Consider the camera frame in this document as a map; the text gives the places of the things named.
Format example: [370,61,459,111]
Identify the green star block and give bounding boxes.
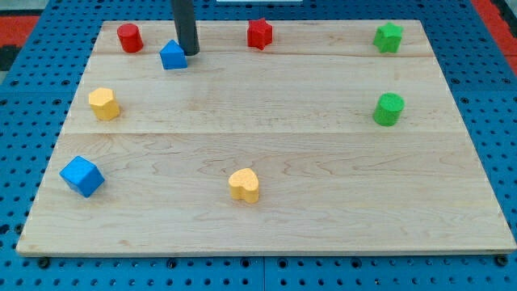
[372,22,404,53]

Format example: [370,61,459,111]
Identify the red cylinder block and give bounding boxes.
[116,23,144,53]

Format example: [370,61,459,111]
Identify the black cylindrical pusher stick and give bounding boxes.
[170,0,200,56]

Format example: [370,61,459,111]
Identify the yellow heart block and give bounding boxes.
[228,168,259,204]

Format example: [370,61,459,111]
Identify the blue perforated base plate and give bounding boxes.
[1,0,516,290]

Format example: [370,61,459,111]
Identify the red star block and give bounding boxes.
[247,18,273,50]

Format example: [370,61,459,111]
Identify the green cylinder block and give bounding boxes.
[372,92,406,126]

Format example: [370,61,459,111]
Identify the blue cube block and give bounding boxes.
[59,156,105,198]

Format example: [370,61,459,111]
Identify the yellow hexagon block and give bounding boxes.
[88,87,120,120]

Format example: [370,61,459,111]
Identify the blue triangle block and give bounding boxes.
[159,40,187,70]

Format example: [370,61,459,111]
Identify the light wooden board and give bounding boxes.
[16,20,516,258]

